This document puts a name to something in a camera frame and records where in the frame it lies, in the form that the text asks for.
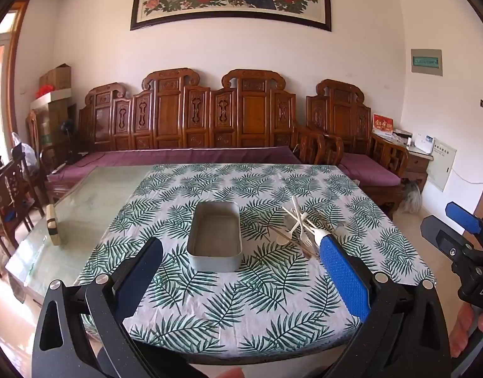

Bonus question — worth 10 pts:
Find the leaf print tablecloth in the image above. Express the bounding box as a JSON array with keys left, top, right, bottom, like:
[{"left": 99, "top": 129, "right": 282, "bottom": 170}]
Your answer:
[{"left": 73, "top": 164, "right": 438, "bottom": 356}]

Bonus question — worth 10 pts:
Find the white plastic spoon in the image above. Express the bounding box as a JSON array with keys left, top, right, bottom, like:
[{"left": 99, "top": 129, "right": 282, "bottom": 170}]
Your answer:
[{"left": 290, "top": 195, "right": 306, "bottom": 226}]

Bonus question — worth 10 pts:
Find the brown cardboard box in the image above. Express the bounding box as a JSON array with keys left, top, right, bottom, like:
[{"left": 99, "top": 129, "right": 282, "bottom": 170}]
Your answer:
[{"left": 38, "top": 63, "right": 72, "bottom": 96}]

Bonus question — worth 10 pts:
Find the white desk device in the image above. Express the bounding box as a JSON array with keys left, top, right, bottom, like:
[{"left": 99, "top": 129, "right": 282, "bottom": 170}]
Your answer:
[{"left": 412, "top": 133, "right": 435, "bottom": 154}]

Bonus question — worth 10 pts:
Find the beige small box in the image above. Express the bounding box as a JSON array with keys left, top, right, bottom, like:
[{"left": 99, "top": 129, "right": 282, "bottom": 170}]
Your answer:
[{"left": 45, "top": 203, "right": 65, "bottom": 247}]

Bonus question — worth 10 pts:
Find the wooden dining chair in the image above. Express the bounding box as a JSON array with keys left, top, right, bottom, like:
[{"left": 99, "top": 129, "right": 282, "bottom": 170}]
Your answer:
[{"left": 0, "top": 161, "right": 38, "bottom": 281}]

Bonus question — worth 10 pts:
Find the wooden door frame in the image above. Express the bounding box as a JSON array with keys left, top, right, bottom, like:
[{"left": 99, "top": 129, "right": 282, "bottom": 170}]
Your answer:
[{"left": 0, "top": 0, "right": 32, "bottom": 155}]

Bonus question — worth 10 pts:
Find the grey feather duster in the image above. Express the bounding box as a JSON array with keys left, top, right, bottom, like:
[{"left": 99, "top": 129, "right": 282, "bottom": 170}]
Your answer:
[{"left": 401, "top": 180, "right": 424, "bottom": 214}]

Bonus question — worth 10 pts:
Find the grey wall box green label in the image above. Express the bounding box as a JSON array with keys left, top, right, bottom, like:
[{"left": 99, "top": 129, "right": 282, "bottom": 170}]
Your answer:
[{"left": 410, "top": 48, "right": 443, "bottom": 77}]

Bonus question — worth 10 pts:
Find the carved wooden sofa bench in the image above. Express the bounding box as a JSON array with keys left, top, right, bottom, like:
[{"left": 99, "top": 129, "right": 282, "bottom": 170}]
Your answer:
[{"left": 42, "top": 68, "right": 326, "bottom": 201}]

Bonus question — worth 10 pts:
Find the carved wooden armchair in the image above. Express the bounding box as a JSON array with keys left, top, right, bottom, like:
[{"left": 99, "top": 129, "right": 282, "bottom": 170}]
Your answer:
[{"left": 305, "top": 79, "right": 410, "bottom": 215}]

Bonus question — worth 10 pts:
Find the stack of boxes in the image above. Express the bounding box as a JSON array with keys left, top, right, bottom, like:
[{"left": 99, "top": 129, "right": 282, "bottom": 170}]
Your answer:
[{"left": 28, "top": 89, "right": 77, "bottom": 155}]

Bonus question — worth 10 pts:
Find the clear plastic bag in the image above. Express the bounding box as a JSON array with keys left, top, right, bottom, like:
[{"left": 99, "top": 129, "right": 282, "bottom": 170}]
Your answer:
[{"left": 10, "top": 131, "right": 40, "bottom": 167}]

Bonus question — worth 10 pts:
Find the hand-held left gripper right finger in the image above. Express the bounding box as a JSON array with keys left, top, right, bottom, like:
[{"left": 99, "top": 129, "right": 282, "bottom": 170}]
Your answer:
[{"left": 319, "top": 235, "right": 451, "bottom": 378}]

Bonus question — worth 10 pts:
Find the beige wall panel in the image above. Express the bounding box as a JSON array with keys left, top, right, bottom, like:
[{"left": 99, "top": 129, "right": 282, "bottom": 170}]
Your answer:
[{"left": 425, "top": 135, "right": 458, "bottom": 193}]

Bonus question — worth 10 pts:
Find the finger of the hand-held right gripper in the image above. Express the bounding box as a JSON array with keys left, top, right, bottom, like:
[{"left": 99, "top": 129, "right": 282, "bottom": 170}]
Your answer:
[
  {"left": 420, "top": 215, "right": 479, "bottom": 263},
  {"left": 445, "top": 201, "right": 483, "bottom": 245}
]

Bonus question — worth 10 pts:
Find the grey metal tray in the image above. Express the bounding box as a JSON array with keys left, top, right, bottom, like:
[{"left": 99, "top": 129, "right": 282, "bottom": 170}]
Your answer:
[{"left": 187, "top": 201, "right": 243, "bottom": 273}]

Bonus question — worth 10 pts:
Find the white wall cable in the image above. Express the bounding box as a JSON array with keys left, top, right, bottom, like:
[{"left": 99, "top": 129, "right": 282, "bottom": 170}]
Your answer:
[{"left": 450, "top": 166, "right": 483, "bottom": 185}]

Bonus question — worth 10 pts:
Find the wooden side table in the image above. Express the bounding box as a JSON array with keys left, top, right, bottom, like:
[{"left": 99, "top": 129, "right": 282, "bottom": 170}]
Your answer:
[{"left": 373, "top": 131, "right": 434, "bottom": 194}]

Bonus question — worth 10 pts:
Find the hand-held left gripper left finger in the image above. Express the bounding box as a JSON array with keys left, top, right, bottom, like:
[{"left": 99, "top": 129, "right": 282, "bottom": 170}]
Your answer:
[{"left": 31, "top": 237, "right": 164, "bottom": 378}]

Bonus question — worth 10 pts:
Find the purple armchair cushion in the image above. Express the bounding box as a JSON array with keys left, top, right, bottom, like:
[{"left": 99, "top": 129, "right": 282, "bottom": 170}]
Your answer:
[{"left": 338, "top": 152, "right": 402, "bottom": 187}]

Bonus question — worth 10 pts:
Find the person's right hand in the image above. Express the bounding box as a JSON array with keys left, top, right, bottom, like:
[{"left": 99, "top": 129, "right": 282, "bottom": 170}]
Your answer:
[{"left": 447, "top": 303, "right": 483, "bottom": 360}]

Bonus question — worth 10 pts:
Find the purple sofa cushion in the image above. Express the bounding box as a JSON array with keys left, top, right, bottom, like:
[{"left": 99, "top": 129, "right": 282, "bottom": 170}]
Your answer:
[{"left": 47, "top": 145, "right": 304, "bottom": 184}]

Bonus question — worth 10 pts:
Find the thin brown chopstick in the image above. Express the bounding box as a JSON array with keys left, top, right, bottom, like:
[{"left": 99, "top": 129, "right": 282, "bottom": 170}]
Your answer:
[{"left": 264, "top": 225, "right": 319, "bottom": 260}]

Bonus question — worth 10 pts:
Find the black fan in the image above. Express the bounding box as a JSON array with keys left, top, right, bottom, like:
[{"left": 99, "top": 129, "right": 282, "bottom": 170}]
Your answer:
[{"left": 60, "top": 119, "right": 83, "bottom": 165}]

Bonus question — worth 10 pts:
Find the person's left hand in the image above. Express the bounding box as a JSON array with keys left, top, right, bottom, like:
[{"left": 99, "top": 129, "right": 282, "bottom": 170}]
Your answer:
[{"left": 207, "top": 366, "right": 247, "bottom": 378}]

